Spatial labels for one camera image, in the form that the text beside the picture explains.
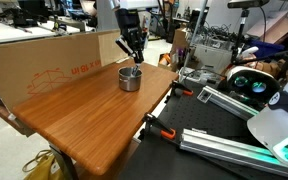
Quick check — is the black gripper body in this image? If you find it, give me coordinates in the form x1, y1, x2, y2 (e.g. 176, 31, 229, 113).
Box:
117, 8, 148, 51

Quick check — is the small steel pot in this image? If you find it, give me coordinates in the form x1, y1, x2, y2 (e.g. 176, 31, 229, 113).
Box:
117, 66, 144, 93

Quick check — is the small cardboard box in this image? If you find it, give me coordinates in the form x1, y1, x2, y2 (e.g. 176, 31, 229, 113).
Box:
171, 27, 194, 54

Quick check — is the black clamp orange trigger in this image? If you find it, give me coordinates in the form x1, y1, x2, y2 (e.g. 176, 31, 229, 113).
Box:
141, 112, 178, 141
165, 79, 195, 103

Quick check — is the silver metal pole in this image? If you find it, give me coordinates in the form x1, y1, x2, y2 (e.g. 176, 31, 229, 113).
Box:
178, 0, 209, 83

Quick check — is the white equipment box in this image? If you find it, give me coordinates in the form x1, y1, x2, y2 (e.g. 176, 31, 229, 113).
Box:
192, 43, 236, 73

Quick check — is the black perforated breadboard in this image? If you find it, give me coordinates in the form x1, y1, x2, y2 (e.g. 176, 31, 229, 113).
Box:
117, 79, 288, 180

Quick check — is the white handheld controller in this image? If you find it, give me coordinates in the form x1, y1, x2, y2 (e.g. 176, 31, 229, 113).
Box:
240, 45, 261, 61

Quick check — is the white workbench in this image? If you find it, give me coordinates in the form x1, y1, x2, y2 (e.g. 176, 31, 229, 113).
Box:
0, 20, 87, 46

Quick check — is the white VR headset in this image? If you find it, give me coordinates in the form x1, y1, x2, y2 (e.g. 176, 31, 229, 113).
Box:
224, 65, 282, 105

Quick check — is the blue storage bin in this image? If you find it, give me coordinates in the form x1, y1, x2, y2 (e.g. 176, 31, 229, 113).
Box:
248, 39, 287, 60

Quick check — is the black table leg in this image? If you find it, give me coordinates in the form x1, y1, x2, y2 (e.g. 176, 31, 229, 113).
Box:
48, 143, 80, 180

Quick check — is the flat cardboard sheet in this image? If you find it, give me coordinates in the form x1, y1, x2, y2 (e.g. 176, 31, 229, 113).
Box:
246, 9, 288, 44

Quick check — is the yellow bag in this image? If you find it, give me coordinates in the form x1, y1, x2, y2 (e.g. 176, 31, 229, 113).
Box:
21, 149, 67, 180

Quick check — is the aluminium extrusion rail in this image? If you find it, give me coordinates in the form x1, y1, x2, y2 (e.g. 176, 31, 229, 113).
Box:
196, 85, 262, 122
178, 128, 288, 180

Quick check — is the black camera tripod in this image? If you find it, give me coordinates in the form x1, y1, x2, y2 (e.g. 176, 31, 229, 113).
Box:
229, 8, 288, 67

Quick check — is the brown cardboard wall red print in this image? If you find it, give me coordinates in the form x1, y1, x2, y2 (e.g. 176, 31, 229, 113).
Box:
0, 29, 130, 113

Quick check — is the black stereo camera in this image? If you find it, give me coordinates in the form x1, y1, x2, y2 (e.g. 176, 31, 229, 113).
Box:
227, 0, 271, 10

